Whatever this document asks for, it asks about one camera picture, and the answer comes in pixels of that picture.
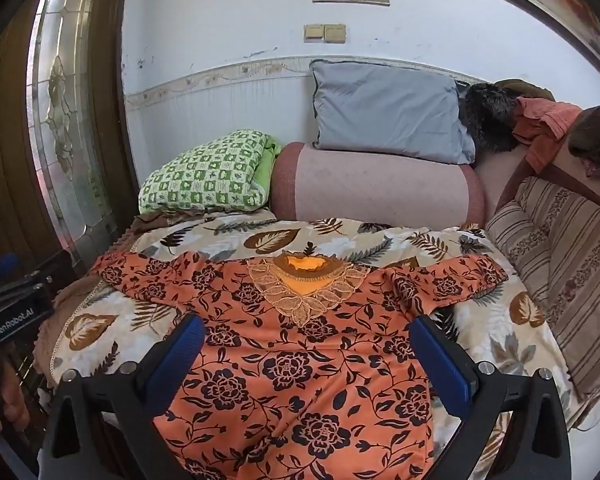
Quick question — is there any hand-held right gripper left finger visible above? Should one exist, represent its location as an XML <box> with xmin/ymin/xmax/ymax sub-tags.
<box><xmin>40</xmin><ymin>314</ymin><xmax>207</xmax><ymax>480</ymax></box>

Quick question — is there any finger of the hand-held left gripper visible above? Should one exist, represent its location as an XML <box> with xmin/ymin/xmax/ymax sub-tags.
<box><xmin>0</xmin><ymin>250</ymin><xmax>78</xmax><ymax>292</ymax></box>

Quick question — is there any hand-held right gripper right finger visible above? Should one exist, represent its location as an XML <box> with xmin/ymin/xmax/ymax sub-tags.
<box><xmin>409</xmin><ymin>314</ymin><xmax>573</xmax><ymax>480</ymax></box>

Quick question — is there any orange floral shirt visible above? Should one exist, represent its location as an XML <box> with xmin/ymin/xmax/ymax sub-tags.
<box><xmin>94</xmin><ymin>249</ymin><xmax>510</xmax><ymax>480</ymax></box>

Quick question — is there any person's left hand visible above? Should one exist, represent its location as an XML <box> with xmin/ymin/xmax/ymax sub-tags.
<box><xmin>0</xmin><ymin>352</ymin><xmax>33</xmax><ymax>436</ymax></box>

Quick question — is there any leaf print blanket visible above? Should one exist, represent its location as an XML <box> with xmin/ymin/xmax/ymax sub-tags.
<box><xmin>35</xmin><ymin>217</ymin><xmax>588</xmax><ymax>480</ymax></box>

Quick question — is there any wooden door with stained glass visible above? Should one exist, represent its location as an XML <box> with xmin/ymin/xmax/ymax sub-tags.
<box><xmin>0</xmin><ymin>0</ymin><xmax>143</xmax><ymax>311</ymax></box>

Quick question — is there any small striped floral cushion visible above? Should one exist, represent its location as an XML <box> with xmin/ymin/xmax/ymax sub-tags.
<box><xmin>486</xmin><ymin>200</ymin><xmax>553</xmax><ymax>306</ymax></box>

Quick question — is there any large striped floral cushion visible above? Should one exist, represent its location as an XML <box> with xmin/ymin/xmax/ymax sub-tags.
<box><xmin>517</xmin><ymin>176</ymin><xmax>600</xmax><ymax>401</ymax></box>

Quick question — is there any green checked pillow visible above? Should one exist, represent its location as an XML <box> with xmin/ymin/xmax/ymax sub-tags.
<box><xmin>138</xmin><ymin>130</ymin><xmax>283</xmax><ymax>214</ymax></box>

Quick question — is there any pink bolster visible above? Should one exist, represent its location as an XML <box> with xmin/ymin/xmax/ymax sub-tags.
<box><xmin>269</xmin><ymin>141</ymin><xmax>488</xmax><ymax>228</ymax></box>

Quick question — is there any black furry cloth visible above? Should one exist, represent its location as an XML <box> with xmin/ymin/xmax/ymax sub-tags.
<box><xmin>457</xmin><ymin>81</ymin><xmax>523</xmax><ymax>153</ymax></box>

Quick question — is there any grey pillow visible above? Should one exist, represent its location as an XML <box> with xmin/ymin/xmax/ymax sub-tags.
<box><xmin>310</xmin><ymin>60</ymin><xmax>477</xmax><ymax>165</ymax></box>

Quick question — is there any orange towel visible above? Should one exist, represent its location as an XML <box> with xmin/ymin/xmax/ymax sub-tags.
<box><xmin>511</xmin><ymin>97</ymin><xmax>588</xmax><ymax>175</ymax></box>

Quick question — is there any olive cloth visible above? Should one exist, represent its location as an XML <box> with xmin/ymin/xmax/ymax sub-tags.
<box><xmin>495</xmin><ymin>79</ymin><xmax>556</xmax><ymax>103</ymax></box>

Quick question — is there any brown wooden sofa frame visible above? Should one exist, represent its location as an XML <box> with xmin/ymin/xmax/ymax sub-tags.
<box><xmin>497</xmin><ymin>147</ymin><xmax>600</xmax><ymax>213</ymax></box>

